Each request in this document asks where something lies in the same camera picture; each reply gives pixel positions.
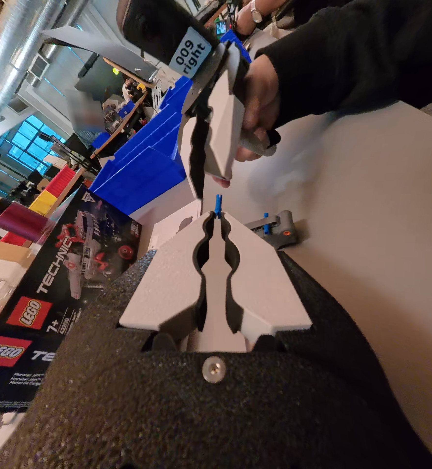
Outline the yellow storage bin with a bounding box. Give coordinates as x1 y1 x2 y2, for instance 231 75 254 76
29 190 58 217

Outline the person's right hand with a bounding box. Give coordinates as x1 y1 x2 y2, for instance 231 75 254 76
210 55 280 189

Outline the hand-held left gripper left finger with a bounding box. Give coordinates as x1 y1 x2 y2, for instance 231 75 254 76
118 212 218 343

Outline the brown cardboard box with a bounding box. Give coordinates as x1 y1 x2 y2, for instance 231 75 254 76
0 236 38 270

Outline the wooden workbench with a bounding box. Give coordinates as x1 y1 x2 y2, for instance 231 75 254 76
90 90 149 160

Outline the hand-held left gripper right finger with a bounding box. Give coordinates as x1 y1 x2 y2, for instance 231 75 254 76
219 212 313 343

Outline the grey desk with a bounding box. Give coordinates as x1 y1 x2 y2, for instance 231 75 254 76
130 31 432 469

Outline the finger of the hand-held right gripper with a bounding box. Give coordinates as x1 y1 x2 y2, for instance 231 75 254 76
203 70 246 181
177 114 213 201

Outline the window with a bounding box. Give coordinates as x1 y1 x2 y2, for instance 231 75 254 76
0 114 67 193

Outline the silver ventilation duct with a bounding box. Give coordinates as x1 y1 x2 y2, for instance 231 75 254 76
0 0 94 123

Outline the red storage bin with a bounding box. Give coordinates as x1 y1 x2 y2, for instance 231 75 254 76
45 164 77 200

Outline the blue storage bin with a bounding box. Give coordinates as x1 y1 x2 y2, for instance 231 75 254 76
112 108 184 163
157 75 195 123
90 146 187 217

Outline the open instruction booklet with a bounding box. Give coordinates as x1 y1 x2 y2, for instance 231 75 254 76
148 200 203 254

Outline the grey toy beam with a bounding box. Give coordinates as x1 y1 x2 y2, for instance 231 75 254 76
245 215 281 236

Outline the magenta cylinder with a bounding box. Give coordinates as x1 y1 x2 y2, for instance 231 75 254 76
0 201 51 243

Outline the black toy set box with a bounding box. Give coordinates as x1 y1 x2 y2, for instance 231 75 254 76
0 185 143 413

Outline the grey toy motor block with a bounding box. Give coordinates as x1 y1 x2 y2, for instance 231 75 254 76
245 210 299 250

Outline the grey flat panel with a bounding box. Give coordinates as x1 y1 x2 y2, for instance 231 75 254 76
41 27 159 83

